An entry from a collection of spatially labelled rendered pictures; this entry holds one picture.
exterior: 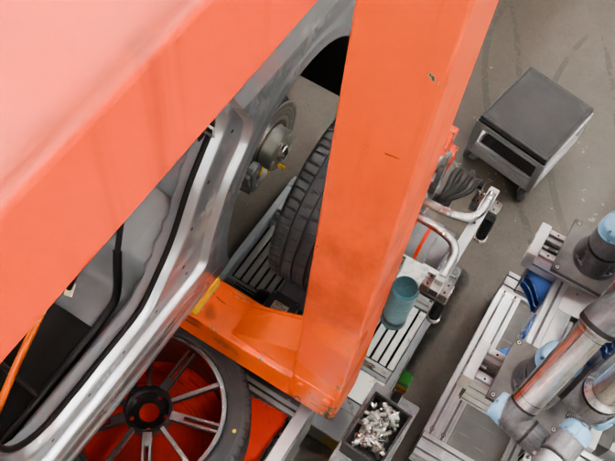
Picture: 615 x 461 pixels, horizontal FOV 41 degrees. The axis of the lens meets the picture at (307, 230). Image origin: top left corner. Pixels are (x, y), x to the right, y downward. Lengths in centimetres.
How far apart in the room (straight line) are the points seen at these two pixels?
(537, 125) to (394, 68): 245
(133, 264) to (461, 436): 136
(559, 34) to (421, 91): 333
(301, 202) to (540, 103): 165
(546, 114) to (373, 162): 234
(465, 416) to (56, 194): 273
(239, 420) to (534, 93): 196
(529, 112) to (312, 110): 100
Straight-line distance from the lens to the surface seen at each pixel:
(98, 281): 255
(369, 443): 263
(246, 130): 216
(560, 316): 274
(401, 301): 263
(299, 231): 235
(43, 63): 45
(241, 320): 258
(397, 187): 142
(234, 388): 270
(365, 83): 127
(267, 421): 291
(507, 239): 369
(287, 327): 245
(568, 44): 449
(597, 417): 233
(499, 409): 210
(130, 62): 44
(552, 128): 365
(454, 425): 304
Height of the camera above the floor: 306
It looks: 60 degrees down
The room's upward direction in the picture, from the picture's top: 8 degrees clockwise
